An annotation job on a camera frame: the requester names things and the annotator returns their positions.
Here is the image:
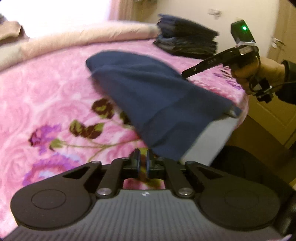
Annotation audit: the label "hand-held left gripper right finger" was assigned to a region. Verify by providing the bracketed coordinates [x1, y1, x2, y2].
[147, 148, 228, 199]

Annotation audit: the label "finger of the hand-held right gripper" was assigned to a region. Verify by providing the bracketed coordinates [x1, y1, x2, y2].
[181, 47, 241, 80]

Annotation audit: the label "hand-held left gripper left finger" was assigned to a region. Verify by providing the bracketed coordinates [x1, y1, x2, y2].
[59, 148, 142, 199]

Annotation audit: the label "stack of dark clothes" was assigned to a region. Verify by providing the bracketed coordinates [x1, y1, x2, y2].
[152, 13, 220, 60]

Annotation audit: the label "navy pants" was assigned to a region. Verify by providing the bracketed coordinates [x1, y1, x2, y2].
[85, 50, 242, 162]

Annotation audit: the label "person's right forearm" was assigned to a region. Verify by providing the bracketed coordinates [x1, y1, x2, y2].
[275, 60, 296, 103]

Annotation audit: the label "person's right hand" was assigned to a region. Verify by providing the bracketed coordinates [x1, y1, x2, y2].
[231, 57, 286, 95]

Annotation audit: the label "white mattress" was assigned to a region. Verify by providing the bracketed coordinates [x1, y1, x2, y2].
[180, 111, 243, 168]

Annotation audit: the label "cream door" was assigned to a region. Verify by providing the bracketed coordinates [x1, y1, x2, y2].
[240, 14, 296, 151]

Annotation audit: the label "person's black trousers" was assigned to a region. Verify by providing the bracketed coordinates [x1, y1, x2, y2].
[209, 145, 296, 241]

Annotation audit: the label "pink floral blanket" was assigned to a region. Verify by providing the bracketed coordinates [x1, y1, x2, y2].
[0, 38, 249, 232]

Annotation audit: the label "grey pink plush blanket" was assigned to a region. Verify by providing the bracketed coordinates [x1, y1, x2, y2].
[0, 21, 160, 73]

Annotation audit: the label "beige folded blanket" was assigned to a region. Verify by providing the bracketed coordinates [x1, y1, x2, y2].
[0, 20, 29, 45]

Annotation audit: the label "small wall fixture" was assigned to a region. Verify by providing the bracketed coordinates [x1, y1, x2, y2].
[207, 9, 223, 19]

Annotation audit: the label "metal door handle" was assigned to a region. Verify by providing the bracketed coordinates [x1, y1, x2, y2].
[271, 36, 285, 49]

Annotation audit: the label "black cable with connector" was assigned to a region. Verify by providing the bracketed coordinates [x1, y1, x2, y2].
[248, 54, 296, 104]

